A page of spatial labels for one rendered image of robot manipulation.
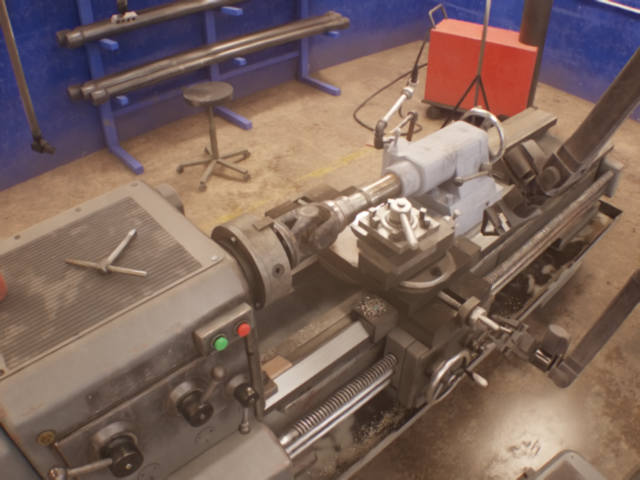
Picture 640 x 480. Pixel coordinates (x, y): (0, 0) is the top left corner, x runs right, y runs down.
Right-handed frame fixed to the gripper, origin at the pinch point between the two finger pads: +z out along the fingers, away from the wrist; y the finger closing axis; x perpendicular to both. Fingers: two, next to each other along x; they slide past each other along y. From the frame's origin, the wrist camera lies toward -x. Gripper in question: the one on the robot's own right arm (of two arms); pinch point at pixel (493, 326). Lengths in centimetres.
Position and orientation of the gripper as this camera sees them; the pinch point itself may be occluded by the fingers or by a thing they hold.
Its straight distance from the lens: 160.2
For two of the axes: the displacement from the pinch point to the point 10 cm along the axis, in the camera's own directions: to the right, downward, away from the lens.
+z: -6.7, -4.7, 5.8
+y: -6.0, 8.0, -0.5
